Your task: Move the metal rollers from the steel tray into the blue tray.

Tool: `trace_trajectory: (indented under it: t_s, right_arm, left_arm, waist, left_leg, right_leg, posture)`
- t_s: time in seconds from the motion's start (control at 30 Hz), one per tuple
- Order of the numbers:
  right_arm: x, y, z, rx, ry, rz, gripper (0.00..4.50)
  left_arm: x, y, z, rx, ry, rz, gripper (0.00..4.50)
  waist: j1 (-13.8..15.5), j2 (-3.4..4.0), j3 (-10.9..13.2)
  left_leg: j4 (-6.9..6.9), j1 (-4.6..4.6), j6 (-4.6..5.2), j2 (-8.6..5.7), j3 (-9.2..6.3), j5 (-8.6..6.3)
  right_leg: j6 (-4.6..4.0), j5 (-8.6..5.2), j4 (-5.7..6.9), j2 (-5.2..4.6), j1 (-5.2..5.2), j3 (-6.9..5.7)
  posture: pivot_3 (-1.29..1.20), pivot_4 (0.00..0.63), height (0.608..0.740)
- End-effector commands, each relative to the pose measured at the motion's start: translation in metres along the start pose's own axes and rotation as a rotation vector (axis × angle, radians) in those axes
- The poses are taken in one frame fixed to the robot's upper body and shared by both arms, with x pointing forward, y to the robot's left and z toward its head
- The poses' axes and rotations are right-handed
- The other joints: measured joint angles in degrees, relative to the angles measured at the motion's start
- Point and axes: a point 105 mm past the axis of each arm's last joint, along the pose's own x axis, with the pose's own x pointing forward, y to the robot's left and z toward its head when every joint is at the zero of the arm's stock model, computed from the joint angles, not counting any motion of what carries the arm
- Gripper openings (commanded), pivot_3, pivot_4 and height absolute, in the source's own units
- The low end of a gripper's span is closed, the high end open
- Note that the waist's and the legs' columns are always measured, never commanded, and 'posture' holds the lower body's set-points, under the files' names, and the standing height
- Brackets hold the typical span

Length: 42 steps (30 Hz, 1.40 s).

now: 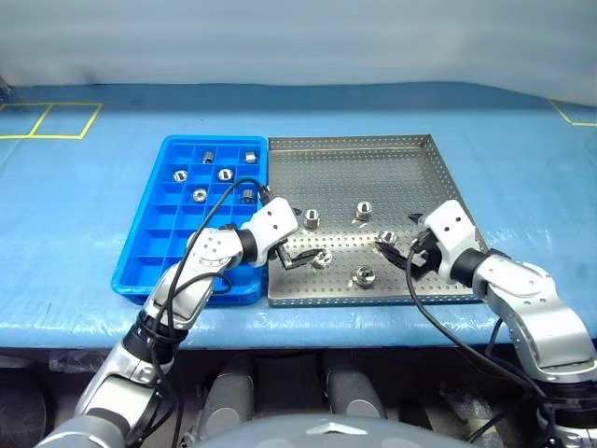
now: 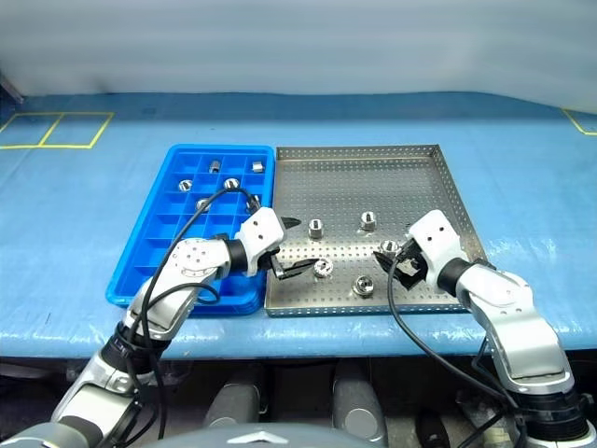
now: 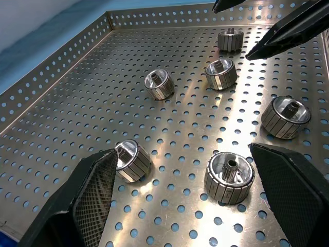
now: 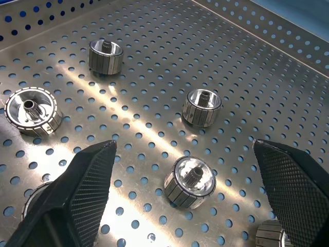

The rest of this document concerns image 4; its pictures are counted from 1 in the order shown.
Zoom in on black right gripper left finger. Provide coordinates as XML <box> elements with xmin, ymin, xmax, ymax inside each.
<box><xmin>4</xmin><ymin>139</ymin><xmax>118</xmax><ymax>247</ymax></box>

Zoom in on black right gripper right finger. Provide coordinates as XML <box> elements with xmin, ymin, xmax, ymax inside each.
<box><xmin>252</xmin><ymin>138</ymin><xmax>329</xmax><ymax>247</ymax></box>

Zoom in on metal rotor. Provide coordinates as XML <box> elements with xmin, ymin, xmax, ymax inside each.
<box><xmin>4</xmin><ymin>86</ymin><xmax>63</xmax><ymax>137</ymax></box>
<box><xmin>22</xmin><ymin>181</ymin><xmax>56</xmax><ymax>222</ymax></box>
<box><xmin>181</xmin><ymin>89</ymin><xmax>223</xmax><ymax>129</ymax></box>
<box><xmin>163</xmin><ymin>155</ymin><xmax>217</xmax><ymax>210</ymax></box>
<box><xmin>88</xmin><ymin>39</ymin><xmax>124</xmax><ymax>76</ymax></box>

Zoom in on metal rotor top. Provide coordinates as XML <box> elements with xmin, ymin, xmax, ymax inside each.
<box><xmin>88</xmin><ymin>39</ymin><xmax>124</xmax><ymax>76</ymax></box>

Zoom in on metal nut in metal tray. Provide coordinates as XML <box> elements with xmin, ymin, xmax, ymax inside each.
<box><xmin>255</xmin><ymin>219</ymin><xmax>294</xmax><ymax>247</ymax></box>

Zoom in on perforated metal tray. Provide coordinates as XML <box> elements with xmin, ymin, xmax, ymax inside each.
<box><xmin>0</xmin><ymin>0</ymin><xmax>329</xmax><ymax>247</ymax></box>

